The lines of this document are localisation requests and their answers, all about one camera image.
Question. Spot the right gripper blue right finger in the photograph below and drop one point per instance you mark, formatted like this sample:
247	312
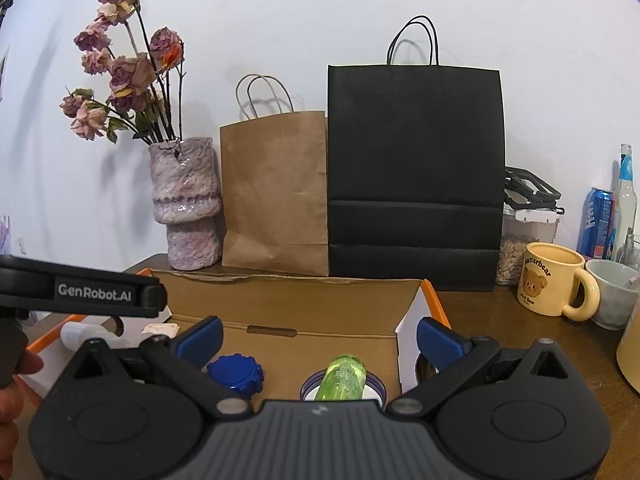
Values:
442	347

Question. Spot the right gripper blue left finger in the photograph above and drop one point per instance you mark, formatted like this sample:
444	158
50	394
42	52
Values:
191	349

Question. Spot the blue ridged lid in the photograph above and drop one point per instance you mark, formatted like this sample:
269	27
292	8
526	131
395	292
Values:
242	374

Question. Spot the white plastic bottle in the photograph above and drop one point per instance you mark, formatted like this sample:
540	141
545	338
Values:
74	334

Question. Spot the green spray bottle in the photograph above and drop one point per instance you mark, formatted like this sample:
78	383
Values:
342	377

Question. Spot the person's left hand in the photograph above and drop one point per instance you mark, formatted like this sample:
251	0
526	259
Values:
11	405

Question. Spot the white cube charger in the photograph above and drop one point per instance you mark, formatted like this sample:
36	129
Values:
169	330

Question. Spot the purple rimmed white lid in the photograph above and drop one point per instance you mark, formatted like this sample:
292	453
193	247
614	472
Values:
316	387

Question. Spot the red orange cardboard box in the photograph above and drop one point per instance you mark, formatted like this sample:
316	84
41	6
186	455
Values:
293	327

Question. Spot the yellow bear mug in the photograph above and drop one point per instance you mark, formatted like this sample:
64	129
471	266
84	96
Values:
554	282

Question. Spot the clear jar with black lid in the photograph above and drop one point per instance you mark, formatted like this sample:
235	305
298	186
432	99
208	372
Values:
531	213

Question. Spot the pink textured ceramic vase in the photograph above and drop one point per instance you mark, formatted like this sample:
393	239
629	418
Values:
186	198

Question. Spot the brown paper bag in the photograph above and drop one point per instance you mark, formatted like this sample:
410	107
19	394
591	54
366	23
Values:
273	176

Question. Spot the cream thermos jug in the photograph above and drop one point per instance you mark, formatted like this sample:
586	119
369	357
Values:
628	351

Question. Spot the grey white ceramic cup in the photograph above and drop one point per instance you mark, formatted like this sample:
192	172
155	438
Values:
616	300

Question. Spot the blue soda can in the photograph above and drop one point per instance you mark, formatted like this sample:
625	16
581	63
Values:
597	216

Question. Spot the black paper bag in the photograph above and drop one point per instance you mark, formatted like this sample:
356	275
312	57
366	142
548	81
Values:
416	164

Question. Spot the clear glass bottle blue label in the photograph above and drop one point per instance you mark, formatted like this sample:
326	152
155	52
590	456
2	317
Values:
626	201

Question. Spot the dried pink rose bouquet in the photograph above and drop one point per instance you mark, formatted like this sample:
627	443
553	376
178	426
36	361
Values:
143	70

